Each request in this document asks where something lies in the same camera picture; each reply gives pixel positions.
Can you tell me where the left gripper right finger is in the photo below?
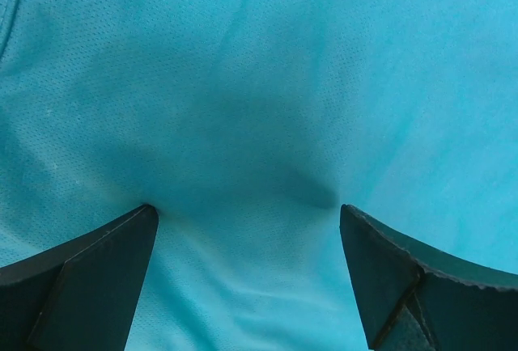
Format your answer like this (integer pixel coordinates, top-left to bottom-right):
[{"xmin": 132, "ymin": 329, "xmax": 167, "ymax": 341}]
[{"xmin": 340, "ymin": 205, "xmax": 517, "ymax": 350}]

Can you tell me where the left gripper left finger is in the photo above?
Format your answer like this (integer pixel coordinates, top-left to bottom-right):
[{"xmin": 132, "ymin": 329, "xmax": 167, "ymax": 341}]
[{"xmin": 1, "ymin": 205, "xmax": 159, "ymax": 350}]

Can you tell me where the teal t-shirt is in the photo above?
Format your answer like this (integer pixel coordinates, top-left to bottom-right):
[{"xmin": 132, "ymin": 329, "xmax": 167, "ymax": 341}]
[{"xmin": 1, "ymin": 0, "xmax": 517, "ymax": 350}]

